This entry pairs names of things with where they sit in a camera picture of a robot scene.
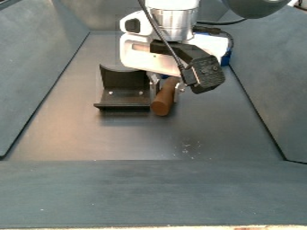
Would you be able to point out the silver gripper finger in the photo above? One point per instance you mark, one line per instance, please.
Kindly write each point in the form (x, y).
(179, 90)
(153, 78)

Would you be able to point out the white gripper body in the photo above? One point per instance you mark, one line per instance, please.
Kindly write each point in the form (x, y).
(175, 24)

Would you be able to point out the brown cylinder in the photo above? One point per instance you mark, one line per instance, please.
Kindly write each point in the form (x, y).
(163, 100)

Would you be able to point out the black curved holder stand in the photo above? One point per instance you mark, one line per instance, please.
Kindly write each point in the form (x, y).
(125, 90)

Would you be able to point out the blue shape sorting block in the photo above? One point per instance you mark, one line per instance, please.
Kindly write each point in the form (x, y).
(225, 58)

